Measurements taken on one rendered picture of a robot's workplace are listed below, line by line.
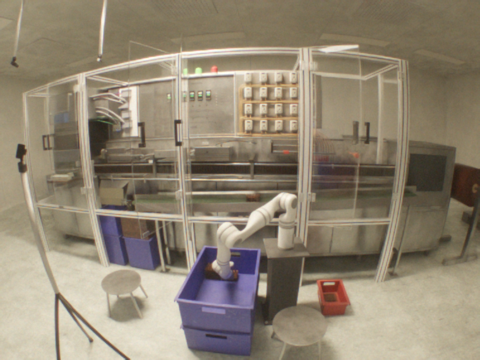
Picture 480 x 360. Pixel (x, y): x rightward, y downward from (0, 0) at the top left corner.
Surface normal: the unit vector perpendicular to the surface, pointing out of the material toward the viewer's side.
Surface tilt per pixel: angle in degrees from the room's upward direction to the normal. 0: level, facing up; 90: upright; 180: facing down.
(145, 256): 90
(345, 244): 90
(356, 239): 90
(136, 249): 90
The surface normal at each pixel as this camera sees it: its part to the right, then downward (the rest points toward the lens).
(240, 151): -0.11, 0.22
